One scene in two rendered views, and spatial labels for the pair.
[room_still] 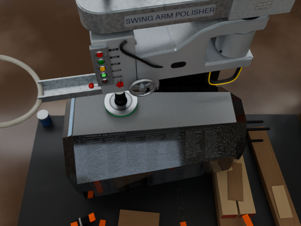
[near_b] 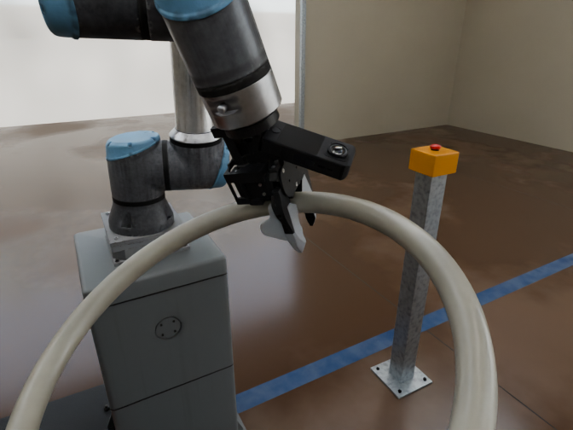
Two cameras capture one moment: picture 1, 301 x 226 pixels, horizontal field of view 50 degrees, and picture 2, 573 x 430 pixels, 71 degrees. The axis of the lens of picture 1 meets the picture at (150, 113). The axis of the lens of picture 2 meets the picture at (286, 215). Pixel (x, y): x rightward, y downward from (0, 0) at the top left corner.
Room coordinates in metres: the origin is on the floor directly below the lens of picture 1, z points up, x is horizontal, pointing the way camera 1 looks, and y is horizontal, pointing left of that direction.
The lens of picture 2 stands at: (1.34, 0.74, 1.45)
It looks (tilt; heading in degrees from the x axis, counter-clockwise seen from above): 24 degrees down; 153
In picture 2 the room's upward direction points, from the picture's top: straight up
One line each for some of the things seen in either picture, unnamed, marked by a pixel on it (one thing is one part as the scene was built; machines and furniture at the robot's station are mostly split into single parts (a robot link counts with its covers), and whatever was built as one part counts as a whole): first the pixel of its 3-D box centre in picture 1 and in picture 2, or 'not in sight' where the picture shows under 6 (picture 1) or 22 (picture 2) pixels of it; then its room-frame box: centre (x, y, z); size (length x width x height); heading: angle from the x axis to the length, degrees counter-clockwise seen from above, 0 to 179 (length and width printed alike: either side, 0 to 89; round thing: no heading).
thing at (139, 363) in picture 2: not in sight; (162, 348); (0.13, 0.86, 0.43); 0.50 x 0.50 x 0.85; 2
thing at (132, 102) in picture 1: (121, 101); not in sight; (1.15, 0.19, 0.85); 0.21 x 0.21 x 0.01
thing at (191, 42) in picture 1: (187, 47); not in sight; (1.21, -0.20, 1.28); 0.74 x 0.23 x 0.49; 101
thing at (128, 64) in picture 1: (129, 52); not in sight; (1.16, 0.11, 1.30); 0.36 x 0.22 x 0.45; 101
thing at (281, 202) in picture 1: (281, 201); not in sight; (0.72, -1.01, 0.10); 0.25 x 0.10 x 0.01; 4
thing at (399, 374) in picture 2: not in sight; (415, 276); (0.32, 1.86, 0.54); 0.20 x 0.20 x 1.09; 0
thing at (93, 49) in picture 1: (102, 66); not in sight; (1.02, 0.24, 1.35); 0.08 x 0.03 x 0.28; 101
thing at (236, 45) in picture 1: (235, 33); not in sight; (1.27, -0.46, 1.32); 0.19 x 0.19 x 0.20
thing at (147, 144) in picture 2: not in sight; (138, 164); (0.13, 0.87, 1.11); 0.17 x 0.15 x 0.18; 77
